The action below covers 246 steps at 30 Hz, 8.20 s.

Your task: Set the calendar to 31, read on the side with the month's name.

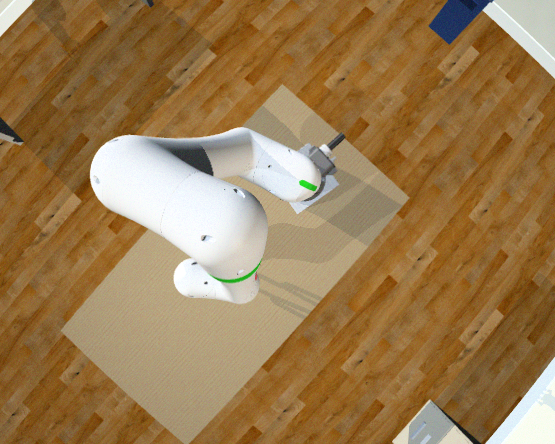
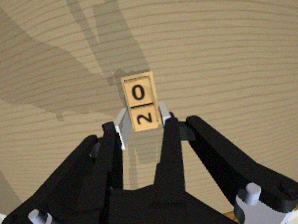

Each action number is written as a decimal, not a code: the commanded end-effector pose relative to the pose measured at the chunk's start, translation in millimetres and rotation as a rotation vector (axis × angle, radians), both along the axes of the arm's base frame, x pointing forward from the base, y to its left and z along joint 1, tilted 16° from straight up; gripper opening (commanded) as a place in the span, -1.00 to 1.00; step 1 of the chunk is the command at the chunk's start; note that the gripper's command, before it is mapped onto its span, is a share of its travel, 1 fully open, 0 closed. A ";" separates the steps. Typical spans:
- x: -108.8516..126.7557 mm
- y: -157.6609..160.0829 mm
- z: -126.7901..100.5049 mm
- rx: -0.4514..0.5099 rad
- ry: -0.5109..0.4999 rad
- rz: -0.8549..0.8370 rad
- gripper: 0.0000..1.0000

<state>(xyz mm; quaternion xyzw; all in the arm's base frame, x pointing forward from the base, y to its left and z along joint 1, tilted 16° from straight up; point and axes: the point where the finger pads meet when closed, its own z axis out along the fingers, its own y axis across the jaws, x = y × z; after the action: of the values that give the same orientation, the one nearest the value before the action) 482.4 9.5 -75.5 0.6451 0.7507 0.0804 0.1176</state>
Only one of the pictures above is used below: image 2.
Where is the tan wooden calendar cube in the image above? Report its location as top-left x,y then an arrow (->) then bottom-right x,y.
123,76 -> 153,107
130,102 -> 158,131

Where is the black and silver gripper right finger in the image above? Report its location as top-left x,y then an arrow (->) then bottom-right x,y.
144,101 -> 298,224

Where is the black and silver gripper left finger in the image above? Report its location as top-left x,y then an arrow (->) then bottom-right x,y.
1,108 -> 132,224

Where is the tan wooden tray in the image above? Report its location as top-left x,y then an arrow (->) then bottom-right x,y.
121,71 -> 162,129

